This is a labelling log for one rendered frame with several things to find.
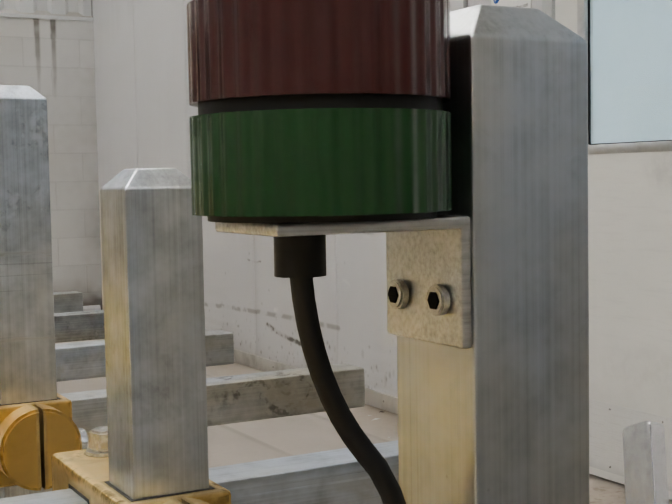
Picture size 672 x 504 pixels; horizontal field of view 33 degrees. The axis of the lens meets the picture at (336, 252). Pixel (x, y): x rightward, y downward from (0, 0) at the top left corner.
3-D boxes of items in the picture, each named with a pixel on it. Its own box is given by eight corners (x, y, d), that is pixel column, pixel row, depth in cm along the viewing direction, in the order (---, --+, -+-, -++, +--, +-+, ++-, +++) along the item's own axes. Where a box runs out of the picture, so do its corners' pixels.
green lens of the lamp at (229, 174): (368, 206, 31) (367, 123, 31) (505, 209, 25) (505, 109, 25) (154, 213, 28) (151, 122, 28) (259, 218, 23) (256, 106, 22)
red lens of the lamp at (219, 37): (367, 112, 31) (365, 28, 30) (504, 96, 25) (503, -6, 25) (151, 109, 28) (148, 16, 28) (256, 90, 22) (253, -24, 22)
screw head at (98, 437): (120, 445, 60) (119, 422, 60) (133, 453, 58) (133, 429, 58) (80, 450, 59) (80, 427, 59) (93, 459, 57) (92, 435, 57)
